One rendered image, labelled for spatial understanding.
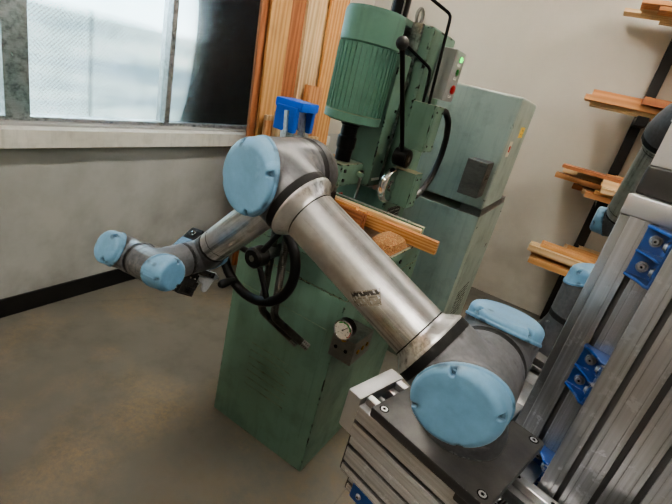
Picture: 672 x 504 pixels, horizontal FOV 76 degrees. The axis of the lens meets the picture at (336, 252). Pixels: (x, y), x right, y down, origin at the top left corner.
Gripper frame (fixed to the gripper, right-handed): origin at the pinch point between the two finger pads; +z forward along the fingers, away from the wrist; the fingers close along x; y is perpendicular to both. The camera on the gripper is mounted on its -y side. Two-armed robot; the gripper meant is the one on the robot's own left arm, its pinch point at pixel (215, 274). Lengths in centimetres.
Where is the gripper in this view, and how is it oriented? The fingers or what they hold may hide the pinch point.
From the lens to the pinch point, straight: 126.6
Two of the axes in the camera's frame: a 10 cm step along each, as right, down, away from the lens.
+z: 3.9, 2.7, 8.8
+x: 8.3, 3.1, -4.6
